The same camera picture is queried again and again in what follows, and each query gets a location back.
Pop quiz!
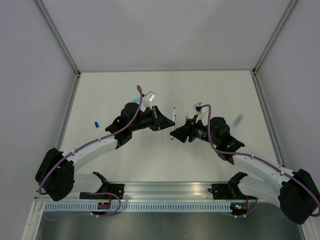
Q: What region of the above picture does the aluminium frame post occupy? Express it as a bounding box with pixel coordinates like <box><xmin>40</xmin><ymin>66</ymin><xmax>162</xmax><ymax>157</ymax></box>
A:
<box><xmin>252</xmin><ymin>0</ymin><xmax>299</xmax><ymax>75</ymax></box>
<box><xmin>33</xmin><ymin>0</ymin><xmax>81</xmax><ymax>77</ymax></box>

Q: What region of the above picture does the light blue pen cap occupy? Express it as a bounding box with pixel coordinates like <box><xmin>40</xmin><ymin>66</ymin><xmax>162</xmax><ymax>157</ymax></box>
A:
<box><xmin>132</xmin><ymin>97</ymin><xmax>140</xmax><ymax>103</ymax></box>

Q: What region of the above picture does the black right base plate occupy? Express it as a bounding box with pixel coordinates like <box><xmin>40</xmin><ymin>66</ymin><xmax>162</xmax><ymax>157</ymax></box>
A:
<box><xmin>207</xmin><ymin>183</ymin><xmax>256</xmax><ymax>200</ymax></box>

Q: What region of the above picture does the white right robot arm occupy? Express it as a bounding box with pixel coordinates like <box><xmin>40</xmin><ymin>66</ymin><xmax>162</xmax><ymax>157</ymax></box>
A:
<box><xmin>170</xmin><ymin>117</ymin><xmax>320</xmax><ymax>225</ymax></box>

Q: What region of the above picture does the aluminium mounting rail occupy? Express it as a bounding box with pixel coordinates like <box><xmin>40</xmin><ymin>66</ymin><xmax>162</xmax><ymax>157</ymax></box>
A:
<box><xmin>72</xmin><ymin>181</ymin><xmax>283</xmax><ymax>202</ymax></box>

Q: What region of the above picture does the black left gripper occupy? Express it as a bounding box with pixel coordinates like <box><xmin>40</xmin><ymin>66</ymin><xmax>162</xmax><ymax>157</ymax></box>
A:
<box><xmin>130</xmin><ymin>106</ymin><xmax>175</xmax><ymax>132</ymax></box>

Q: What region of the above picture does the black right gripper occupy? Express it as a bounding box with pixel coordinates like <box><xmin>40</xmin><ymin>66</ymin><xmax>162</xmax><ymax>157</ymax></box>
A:
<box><xmin>169</xmin><ymin>114</ymin><xmax>219</xmax><ymax>146</ymax></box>

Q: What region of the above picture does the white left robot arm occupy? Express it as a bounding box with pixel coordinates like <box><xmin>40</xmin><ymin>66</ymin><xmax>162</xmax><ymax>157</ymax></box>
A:
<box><xmin>35</xmin><ymin>102</ymin><xmax>175</xmax><ymax>202</ymax></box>

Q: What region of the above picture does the right aluminium frame post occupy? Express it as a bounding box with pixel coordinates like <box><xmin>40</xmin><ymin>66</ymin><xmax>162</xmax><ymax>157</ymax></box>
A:
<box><xmin>252</xmin><ymin>0</ymin><xmax>299</xmax><ymax>75</ymax></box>

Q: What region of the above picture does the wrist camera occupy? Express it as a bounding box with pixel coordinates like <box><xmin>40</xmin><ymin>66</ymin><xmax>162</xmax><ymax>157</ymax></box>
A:
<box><xmin>192</xmin><ymin>102</ymin><xmax>207</xmax><ymax>123</ymax></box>
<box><xmin>143</xmin><ymin>91</ymin><xmax>156</xmax><ymax>108</ymax></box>

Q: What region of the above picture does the left aluminium frame post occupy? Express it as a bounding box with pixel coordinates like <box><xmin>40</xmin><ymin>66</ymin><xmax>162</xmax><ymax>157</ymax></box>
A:
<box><xmin>33</xmin><ymin>0</ymin><xmax>81</xmax><ymax>77</ymax></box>

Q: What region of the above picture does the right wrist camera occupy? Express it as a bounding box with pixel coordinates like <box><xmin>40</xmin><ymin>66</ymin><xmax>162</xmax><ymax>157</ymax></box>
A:
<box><xmin>192</xmin><ymin>102</ymin><xmax>207</xmax><ymax>123</ymax></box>

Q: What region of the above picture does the white slotted cable duct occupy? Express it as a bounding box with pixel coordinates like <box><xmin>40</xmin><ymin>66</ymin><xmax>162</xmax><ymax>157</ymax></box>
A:
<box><xmin>44</xmin><ymin>201</ymin><xmax>232</xmax><ymax>213</ymax></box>

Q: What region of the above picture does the translucent light blue cap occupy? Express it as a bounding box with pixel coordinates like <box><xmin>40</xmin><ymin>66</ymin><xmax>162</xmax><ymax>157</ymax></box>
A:
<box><xmin>232</xmin><ymin>114</ymin><xmax>244</xmax><ymax>128</ymax></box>

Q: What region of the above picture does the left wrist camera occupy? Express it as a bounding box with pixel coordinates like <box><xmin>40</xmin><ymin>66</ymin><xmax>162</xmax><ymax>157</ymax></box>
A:
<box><xmin>143</xmin><ymin>91</ymin><xmax>156</xmax><ymax>108</ymax></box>

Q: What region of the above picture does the white marker pen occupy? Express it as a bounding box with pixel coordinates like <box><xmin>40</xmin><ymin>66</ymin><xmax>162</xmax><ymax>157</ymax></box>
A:
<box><xmin>169</xmin><ymin>106</ymin><xmax>176</xmax><ymax>141</ymax></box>

